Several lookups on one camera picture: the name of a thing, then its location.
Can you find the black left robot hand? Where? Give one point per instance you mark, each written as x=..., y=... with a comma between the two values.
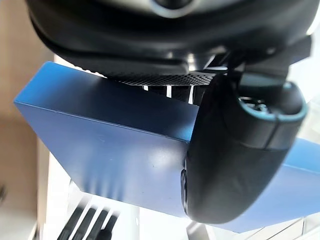
x=155, y=32

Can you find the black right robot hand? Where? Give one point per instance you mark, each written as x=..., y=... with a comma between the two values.
x=85, y=222

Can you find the blue folder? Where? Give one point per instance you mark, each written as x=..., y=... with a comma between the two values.
x=112, y=140

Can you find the light wood cabinet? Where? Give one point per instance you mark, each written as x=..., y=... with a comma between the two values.
x=17, y=82

